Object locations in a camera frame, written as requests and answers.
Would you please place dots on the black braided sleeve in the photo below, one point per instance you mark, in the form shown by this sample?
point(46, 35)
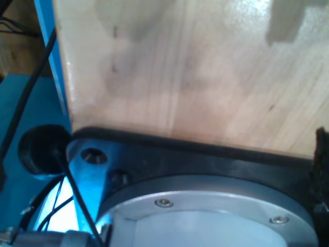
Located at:
point(320, 167)

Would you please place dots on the blue metal frame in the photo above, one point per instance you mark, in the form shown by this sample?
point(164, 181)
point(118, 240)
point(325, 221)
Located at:
point(46, 108)

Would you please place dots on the grey metal block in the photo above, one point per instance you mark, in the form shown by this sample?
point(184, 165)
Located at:
point(46, 239)

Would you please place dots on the black round knob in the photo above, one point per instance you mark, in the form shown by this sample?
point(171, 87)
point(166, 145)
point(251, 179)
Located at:
point(41, 151)

